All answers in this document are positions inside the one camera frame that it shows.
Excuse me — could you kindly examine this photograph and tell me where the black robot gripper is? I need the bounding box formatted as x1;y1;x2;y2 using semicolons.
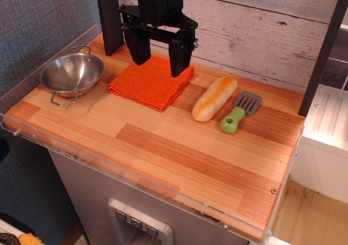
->
119;0;198;77

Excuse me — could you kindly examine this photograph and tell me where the orange cloth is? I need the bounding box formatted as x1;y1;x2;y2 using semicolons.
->
108;56;194;112

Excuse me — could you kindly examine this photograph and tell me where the toy bread loaf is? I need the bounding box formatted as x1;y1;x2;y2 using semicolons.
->
191;76;238;122

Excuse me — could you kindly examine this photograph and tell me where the silver toy fridge cabinet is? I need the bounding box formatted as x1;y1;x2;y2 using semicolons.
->
49;151;249;244

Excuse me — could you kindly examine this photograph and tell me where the clear acrylic table guard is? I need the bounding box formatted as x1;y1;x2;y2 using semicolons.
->
4;108;304;244

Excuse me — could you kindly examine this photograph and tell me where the water dispenser button panel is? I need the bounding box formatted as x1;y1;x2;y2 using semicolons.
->
108;197;174;244

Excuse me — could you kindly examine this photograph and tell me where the white toy sink unit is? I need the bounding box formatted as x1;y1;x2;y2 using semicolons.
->
288;24;348;203

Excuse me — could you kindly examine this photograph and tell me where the yellow object bottom left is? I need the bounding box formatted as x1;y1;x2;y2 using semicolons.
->
18;233;43;245

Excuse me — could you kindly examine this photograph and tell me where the dark wooden left post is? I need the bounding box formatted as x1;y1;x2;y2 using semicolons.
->
97;0;125;56

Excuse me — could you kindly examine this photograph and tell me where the dark wooden post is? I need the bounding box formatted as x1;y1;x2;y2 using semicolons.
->
97;0;125;56
298;0;347;117

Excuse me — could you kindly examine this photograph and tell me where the stainless steel two-handled bowl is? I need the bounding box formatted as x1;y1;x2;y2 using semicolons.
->
39;45;104;107

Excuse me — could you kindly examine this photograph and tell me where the grey spatula green handle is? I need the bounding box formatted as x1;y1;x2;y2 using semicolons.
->
220;91;263;134

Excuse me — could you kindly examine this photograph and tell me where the dark wooden right post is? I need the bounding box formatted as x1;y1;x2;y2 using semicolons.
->
298;0;347;117

